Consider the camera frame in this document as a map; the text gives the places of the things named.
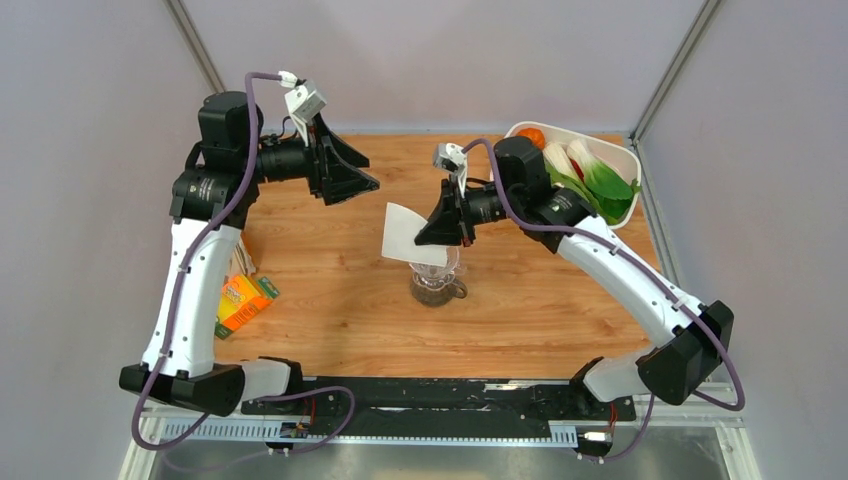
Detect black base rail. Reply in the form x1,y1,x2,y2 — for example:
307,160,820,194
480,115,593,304
240,376,636,440

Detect stack of paper filters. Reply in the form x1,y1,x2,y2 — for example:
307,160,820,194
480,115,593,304
230,233,257,276

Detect white paper coffee filter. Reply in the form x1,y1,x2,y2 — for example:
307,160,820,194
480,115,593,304
381,203,448,267

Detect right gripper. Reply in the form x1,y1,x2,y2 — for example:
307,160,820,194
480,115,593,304
415,173,523,247

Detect white vegetable tray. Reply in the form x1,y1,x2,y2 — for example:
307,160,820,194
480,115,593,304
504,121,642,189

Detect green toy bok choy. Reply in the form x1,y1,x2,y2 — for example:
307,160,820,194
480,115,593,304
566,140,642,225

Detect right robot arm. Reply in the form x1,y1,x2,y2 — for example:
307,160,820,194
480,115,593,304
414,136,734,418

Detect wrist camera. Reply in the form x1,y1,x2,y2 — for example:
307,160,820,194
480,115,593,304
432,143,468,193
278,70,327,146

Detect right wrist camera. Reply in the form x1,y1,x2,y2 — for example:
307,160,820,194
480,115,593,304
432,143,468,193

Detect orange toy pumpkin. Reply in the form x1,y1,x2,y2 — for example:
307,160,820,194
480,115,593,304
515,127,546,150

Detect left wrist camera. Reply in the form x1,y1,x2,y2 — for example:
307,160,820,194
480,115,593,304
278,70,327,146

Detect glass coffee server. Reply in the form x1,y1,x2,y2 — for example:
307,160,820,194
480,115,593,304
409,273,468,308

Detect clear glass dripper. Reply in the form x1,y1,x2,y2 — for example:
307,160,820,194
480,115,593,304
410,247,467,295

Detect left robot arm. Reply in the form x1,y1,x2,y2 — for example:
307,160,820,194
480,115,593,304
119,87,379,416

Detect green toy leek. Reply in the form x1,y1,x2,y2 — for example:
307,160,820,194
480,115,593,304
542,142,589,200

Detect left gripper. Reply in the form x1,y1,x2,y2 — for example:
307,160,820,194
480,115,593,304
239,111,378,205

